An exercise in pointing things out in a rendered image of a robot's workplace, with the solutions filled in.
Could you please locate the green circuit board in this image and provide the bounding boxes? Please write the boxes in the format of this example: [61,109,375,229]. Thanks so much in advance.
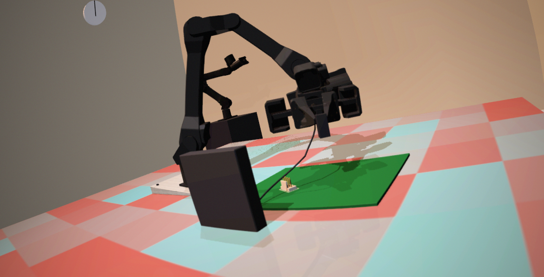
[256,153,410,211]

